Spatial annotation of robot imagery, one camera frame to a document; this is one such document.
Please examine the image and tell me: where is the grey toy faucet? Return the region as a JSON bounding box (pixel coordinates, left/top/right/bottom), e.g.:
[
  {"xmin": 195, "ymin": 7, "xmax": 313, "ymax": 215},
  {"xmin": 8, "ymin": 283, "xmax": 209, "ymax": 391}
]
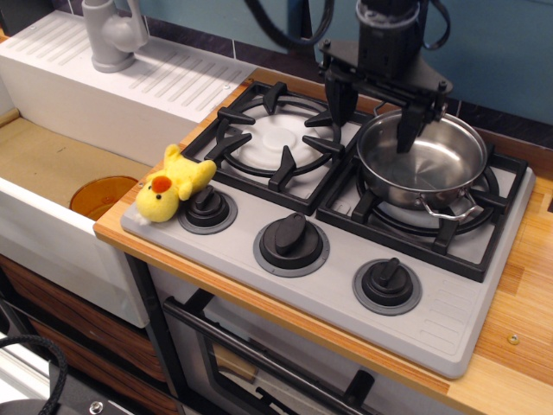
[{"xmin": 82, "ymin": 0, "xmax": 149, "ymax": 73}]

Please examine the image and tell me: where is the black right burner grate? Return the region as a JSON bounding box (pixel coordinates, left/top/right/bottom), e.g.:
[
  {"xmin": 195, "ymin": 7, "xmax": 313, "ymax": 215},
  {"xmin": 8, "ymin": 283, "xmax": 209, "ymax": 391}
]
[{"xmin": 316, "ymin": 140, "xmax": 528, "ymax": 283}]

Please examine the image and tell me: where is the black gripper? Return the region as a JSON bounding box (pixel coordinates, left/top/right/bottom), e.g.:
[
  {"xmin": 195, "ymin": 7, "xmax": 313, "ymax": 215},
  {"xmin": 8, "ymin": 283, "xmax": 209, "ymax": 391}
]
[{"xmin": 319, "ymin": 8, "xmax": 452, "ymax": 154}]

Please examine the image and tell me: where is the grey toy stove top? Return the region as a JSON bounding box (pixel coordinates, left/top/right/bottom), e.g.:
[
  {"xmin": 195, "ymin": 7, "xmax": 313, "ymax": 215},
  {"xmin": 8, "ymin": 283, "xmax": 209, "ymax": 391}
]
[{"xmin": 121, "ymin": 82, "xmax": 535, "ymax": 378}]

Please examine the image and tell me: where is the white toy sink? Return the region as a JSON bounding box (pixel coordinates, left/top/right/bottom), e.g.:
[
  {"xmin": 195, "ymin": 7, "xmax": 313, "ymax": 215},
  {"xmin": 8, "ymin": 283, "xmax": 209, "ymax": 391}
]
[{"xmin": 1, "ymin": 11, "xmax": 252, "ymax": 328}]

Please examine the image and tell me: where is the black stove knob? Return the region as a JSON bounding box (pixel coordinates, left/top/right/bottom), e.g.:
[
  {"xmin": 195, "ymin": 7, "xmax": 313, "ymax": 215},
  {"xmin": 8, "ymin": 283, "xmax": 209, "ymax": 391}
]
[
  {"xmin": 353, "ymin": 258, "xmax": 423, "ymax": 316},
  {"xmin": 177, "ymin": 186, "xmax": 238, "ymax": 235},
  {"xmin": 253, "ymin": 213, "xmax": 330, "ymax": 278}
]

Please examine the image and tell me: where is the black braided cable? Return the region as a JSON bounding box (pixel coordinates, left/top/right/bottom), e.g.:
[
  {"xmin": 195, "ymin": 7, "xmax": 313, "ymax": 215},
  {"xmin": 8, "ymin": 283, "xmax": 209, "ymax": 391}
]
[{"xmin": 0, "ymin": 333, "xmax": 69, "ymax": 415}]

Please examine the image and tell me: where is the yellow stuffed duck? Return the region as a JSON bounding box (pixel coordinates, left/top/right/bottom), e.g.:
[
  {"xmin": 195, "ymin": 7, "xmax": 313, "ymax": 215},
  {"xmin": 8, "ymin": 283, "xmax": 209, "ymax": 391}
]
[{"xmin": 135, "ymin": 144, "xmax": 217, "ymax": 225}]

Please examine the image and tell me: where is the black right stove knob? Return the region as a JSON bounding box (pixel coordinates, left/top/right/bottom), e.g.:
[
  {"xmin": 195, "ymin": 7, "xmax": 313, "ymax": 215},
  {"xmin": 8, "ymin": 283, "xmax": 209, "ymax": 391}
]
[{"xmin": 353, "ymin": 258, "xmax": 423, "ymax": 316}]

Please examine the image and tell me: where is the wooden drawer cabinet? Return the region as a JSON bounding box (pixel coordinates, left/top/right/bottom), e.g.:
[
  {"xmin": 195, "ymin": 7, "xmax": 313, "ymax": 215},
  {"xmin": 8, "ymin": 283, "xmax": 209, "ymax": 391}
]
[{"xmin": 1, "ymin": 256, "xmax": 179, "ymax": 414}]

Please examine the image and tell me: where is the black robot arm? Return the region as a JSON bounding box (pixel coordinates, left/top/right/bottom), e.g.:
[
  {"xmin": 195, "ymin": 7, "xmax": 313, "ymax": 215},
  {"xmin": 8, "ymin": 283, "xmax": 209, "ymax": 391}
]
[{"xmin": 320, "ymin": 1, "xmax": 453, "ymax": 153}]

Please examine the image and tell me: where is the oven door with handle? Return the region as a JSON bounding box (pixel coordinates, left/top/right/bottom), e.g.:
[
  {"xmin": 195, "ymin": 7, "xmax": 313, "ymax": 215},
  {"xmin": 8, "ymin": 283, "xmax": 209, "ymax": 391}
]
[{"xmin": 162, "ymin": 288, "xmax": 390, "ymax": 415}]

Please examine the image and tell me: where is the black burner grate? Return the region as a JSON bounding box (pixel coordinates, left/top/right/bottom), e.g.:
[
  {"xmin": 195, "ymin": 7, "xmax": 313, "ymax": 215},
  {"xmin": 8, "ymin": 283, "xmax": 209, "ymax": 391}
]
[
  {"xmin": 316, "ymin": 140, "xmax": 528, "ymax": 283},
  {"xmin": 183, "ymin": 81, "xmax": 370, "ymax": 215}
]

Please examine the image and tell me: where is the stainless steel pan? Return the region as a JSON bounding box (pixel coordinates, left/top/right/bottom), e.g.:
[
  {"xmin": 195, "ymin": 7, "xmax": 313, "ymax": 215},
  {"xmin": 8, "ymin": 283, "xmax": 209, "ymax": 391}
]
[{"xmin": 356, "ymin": 110, "xmax": 488, "ymax": 221}]

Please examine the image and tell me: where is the black left stove knob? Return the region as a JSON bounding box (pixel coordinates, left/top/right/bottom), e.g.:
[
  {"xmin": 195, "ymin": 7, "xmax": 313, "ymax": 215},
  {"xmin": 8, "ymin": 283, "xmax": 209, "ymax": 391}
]
[{"xmin": 177, "ymin": 186, "xmax": 238, "ymax": 235}]

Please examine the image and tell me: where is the black middle stove knob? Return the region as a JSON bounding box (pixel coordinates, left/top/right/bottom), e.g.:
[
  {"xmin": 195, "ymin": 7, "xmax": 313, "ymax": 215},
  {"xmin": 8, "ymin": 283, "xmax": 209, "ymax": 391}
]
[{"xmin": 253, "ymin": 213, "xmax": 330, "ymax": 278}]

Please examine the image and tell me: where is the black left burner grate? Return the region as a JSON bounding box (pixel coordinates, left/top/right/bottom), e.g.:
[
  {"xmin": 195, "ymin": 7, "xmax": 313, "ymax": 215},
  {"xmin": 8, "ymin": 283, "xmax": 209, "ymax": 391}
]
[{"xmin": 183, "ymin": 81, "xmax": 370, "ymax": 215}]

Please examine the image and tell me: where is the orange plastic plate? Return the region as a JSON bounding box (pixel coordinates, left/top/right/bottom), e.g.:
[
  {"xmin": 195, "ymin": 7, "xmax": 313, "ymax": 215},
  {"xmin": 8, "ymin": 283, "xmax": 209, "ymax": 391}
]
[{"xmin": 69, "ymin": 176, "xmax": 137, "ymax": 220}]

